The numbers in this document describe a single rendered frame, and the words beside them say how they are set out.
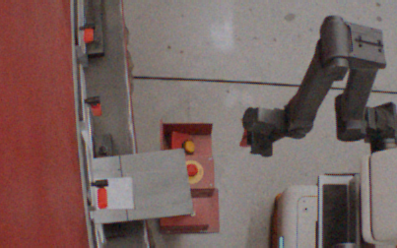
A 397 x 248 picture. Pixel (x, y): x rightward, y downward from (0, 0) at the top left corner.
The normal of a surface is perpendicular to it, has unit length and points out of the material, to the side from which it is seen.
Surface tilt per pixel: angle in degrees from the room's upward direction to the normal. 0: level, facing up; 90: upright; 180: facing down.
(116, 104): 0
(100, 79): 0
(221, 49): 0
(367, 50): 13
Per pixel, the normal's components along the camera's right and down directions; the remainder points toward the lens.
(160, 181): 0.05, -0.35
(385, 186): -0.63, -0.29
